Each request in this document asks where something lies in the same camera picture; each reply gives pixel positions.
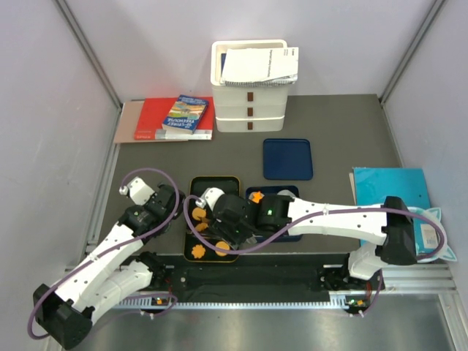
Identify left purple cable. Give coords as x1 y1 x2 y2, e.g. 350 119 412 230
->
28 167 181 340

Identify orange flower cookie top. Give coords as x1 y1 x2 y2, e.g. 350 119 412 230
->
249 191 264 203

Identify blue tin lid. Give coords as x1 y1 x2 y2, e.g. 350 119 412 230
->
263 138 314 181

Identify orange flower cookie bottom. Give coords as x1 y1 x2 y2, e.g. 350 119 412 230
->
191 244 206 260

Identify black cookie tray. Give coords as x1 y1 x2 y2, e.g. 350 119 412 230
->
184 175 241 264

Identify white stacked drawer box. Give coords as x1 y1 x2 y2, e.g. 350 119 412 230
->
211 39 290 132

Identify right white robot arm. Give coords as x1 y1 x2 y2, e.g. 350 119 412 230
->
204 189 417 290

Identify teal cat-ear headphones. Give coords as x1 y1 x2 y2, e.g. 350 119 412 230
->
409 207 457 263

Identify red book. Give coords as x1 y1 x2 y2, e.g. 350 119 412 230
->
133 97 215 142

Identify orange round cookie bottom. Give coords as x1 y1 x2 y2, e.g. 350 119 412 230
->
215 241 230 257

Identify white paper cup top-right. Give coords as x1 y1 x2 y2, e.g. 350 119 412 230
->
278 189 296 198

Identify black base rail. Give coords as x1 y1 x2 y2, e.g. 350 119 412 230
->
159 254 347 303

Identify blue cookie tin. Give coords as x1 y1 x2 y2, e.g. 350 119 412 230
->
246 185 302 243

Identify teal folder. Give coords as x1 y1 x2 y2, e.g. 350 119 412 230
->
351 167 432 253

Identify white spiral notebook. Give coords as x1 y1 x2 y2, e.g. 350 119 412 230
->
220 47 299 87

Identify blue paperback book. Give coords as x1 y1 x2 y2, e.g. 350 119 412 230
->
162 95 209 135

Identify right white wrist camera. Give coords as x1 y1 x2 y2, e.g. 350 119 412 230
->
195 187 224 210

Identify orange round cookie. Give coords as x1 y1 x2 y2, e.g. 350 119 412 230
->
192 207 207 222
215 241 230 257

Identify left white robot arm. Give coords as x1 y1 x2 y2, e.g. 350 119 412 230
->
31 178 185 350

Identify orange small flower cookie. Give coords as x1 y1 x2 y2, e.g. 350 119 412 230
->
195 222 208 233

